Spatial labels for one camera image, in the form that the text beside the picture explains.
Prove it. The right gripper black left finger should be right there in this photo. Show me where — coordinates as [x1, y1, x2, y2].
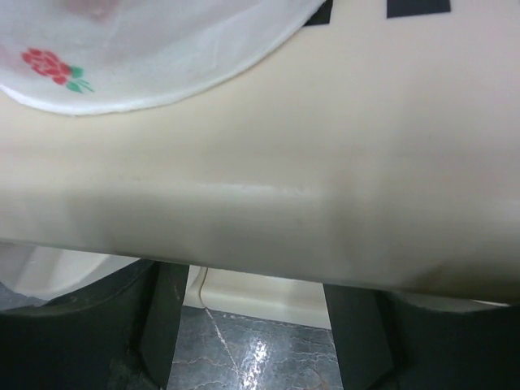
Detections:
[1, 259, 189, 389]

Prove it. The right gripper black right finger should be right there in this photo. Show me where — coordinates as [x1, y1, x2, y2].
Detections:
[323, 284, 519, 389]

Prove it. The plain white roll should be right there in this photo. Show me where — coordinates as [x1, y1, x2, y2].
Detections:
[1, 243, 138, 311]

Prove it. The white roll with pink core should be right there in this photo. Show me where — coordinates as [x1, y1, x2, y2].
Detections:
[1, 1, 321, 115]

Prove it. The beige three-tier shelf rack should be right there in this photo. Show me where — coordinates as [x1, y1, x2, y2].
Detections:
[0, 0, 520, 330]

